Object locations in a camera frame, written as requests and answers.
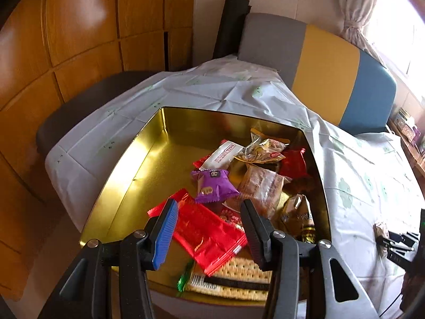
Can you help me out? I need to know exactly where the black rolled mat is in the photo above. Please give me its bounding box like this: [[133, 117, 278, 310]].
[[212, 0, 253, 60]]

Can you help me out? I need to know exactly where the white packet with red label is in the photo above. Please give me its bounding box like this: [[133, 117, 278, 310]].
[[199, 140, 246, 171]]

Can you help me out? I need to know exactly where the gold tin box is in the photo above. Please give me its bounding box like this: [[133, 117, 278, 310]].
[[78, 106, 333, 306]]

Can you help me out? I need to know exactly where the purple snack packet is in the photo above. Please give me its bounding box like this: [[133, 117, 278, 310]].
[[190, 169, 240, 205]]

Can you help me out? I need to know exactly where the red patterned snack packet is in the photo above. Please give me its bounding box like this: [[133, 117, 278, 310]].
[[221, 206, 246, 231]]

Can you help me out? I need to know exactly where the wooden side desk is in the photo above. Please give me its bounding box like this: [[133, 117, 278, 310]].
[[387, 116, 425, 177]]

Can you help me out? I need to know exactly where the cracker packet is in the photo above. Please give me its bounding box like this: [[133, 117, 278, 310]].
[[176, 256, 274, 298]]

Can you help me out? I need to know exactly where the orange-edged dried slices packet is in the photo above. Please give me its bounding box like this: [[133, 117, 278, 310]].
[[233, 128, 291, 164]]

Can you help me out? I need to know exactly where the long red snack packet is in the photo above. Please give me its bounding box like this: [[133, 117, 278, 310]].
[[147, 189, 249, 276]]

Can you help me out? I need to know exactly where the window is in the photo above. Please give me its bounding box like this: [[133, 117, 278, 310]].
[[365, 0, 425, 77]]

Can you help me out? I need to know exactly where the patterned tissue box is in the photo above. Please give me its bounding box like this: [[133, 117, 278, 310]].
[[398, 120, 419, 141]]

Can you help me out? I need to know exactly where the white plastic tablecloth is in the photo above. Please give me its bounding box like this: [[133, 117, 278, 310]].
[[45, 55, 425, 319]]

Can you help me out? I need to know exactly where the dark grey chair seat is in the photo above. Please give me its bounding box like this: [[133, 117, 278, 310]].
[[36, 70, 160, 155]]

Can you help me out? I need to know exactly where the tan silver snack packet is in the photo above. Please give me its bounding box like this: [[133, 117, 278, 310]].
[[278, 193, 314, 231]]

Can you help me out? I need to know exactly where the black cable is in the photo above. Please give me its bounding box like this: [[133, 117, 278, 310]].
[[379, 291, 404, 318]]

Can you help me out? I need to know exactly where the wooden wardrobe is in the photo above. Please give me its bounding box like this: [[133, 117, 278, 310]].
[[0, 0, 196, 306]]

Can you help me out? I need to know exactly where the clear bread packet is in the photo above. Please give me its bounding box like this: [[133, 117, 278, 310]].
[[237, 164, 293, 220]]

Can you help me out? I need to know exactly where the tied pale curtain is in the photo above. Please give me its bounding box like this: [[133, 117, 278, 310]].
[[339, 0, 387, 65]]

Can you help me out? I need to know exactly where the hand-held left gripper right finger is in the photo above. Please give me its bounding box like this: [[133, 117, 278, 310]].
[[240, 199, 379, 319]]

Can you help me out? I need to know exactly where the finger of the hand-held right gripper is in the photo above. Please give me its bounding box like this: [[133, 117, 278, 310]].
[[378, 233, 402, 251], [400, 230, 422, 248]]

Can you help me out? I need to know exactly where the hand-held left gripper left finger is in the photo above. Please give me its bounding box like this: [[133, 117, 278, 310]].
[[38, 198, 180, 319]]

